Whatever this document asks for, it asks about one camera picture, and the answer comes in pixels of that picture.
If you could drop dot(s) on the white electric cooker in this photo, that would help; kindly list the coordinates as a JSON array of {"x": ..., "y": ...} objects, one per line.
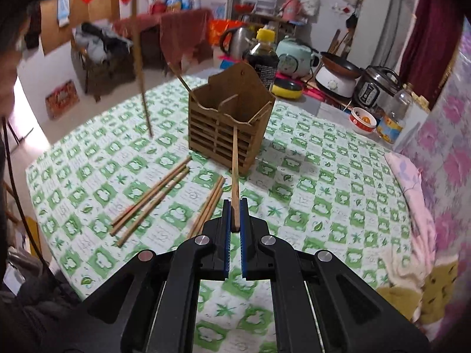
[{"x": 335, "y": 82}]

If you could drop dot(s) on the wooden wall board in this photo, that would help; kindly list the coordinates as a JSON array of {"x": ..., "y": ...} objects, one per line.
[{"x": 99, "y": 18}]

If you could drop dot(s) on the red and white bowl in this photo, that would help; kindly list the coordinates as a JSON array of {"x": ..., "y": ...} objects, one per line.
[{"x": 362, "y": 122}]

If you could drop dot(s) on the clear plastic oil bottle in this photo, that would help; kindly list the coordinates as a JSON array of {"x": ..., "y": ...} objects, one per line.
[{"x": 393, "y": 117}]

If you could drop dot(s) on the wooden chair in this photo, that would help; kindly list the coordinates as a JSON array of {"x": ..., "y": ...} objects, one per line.
[{"x": 110, "y": 70}]

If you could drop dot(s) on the dark bottle with yellow cap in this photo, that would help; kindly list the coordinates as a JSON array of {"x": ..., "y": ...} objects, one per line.
[{"x": 261, "y": 62}]

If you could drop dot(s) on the person's dark clothing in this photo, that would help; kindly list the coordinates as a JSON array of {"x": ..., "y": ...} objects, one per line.
[{"x": 22, "y": 312}]

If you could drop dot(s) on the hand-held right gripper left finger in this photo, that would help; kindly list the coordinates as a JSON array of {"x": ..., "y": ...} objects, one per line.
[{"x": 226, "y": 239}]

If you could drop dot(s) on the stainless steel kettle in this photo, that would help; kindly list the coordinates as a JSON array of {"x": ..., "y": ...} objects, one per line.
[{"x": 239, "y": 44}]

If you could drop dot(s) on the green patterned tablecloth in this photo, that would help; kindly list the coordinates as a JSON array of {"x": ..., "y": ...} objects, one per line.
[{"x": 312, "y": 198}]

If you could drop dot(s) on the red printed box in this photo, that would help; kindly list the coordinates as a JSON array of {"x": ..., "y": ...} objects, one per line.
[{"x": 62, "y": 99}]

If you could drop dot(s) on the pile of grey clothes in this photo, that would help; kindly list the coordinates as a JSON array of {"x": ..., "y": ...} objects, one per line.
[{"x": 99, "y": 40}]

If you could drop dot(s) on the pink floral cloth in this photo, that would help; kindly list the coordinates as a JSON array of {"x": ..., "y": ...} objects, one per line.
[{"x": 452, "y": 147}]

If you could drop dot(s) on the orange plastic bag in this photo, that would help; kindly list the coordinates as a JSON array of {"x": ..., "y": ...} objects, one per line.
[{"x": 219, "y": 31}]

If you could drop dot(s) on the slatted wooden chopstick holder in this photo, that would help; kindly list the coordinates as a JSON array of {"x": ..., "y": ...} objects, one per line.
[{"x": 206, "y": 132}]

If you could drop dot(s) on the dark red curtain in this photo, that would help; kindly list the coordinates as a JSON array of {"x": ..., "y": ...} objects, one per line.
[{"x": 430, "y": 25}]

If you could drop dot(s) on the silver black pressure cooker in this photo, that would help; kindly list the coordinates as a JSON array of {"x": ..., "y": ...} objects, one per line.
[{"x": 375, "y": 86}]

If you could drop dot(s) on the light green rice cooker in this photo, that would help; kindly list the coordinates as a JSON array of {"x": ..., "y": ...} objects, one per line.
[{"x": 294, "y": 57}]

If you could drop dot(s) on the blue and white packet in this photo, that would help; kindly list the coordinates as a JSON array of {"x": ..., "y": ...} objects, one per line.
[{"x": 63, "y": 10}]

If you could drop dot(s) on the brown frying pan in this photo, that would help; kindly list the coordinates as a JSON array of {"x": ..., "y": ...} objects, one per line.
[{"x": 340, "y": 65}]

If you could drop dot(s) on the pink and yellow blanket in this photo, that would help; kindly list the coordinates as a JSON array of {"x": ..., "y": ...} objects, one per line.
[{"x": 415, "y": 206}]

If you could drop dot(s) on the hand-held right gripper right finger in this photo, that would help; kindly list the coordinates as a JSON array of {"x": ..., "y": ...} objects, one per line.
[{"x": 244, "y": 239}]

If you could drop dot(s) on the red cloth covered table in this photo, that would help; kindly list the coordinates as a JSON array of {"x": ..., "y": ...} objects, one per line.
[{"x": 180, "y": 33}]

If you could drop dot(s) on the yellow bowl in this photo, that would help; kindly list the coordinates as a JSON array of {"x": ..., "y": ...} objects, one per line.
[{"x": 287, "y": 89}]

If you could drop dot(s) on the dark hanging garment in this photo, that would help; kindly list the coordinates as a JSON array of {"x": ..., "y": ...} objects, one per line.
[{"x": 34, "y": 25}]

